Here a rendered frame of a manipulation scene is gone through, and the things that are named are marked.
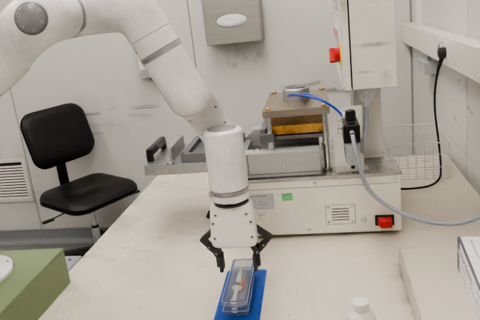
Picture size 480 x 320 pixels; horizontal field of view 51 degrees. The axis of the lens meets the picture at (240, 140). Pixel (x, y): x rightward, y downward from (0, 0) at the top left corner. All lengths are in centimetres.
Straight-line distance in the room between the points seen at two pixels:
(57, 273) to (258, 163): 58
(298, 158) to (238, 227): 34
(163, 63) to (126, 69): 208
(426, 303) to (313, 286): 27
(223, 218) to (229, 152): 15
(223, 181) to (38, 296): 52
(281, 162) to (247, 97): 158
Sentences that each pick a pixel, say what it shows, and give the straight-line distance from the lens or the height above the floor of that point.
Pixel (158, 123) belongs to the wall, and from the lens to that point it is 307.
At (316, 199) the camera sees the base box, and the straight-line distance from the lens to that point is 138.
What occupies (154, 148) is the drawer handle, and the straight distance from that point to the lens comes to 154.
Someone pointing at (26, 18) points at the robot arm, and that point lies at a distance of 99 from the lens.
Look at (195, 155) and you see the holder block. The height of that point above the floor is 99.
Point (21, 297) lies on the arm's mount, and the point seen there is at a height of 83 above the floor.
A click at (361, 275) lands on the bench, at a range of 125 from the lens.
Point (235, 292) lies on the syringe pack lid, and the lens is 113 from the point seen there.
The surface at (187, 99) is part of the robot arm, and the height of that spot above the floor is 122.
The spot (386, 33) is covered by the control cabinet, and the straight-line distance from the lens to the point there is 130.
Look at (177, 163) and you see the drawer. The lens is 146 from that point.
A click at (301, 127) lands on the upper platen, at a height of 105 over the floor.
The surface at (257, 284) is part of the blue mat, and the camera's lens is 124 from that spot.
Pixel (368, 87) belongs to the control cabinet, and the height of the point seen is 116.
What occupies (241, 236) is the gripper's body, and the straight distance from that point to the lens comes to 110.
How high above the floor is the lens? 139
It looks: 15 degrees down
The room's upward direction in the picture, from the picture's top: 6 degrees counter-clockwise
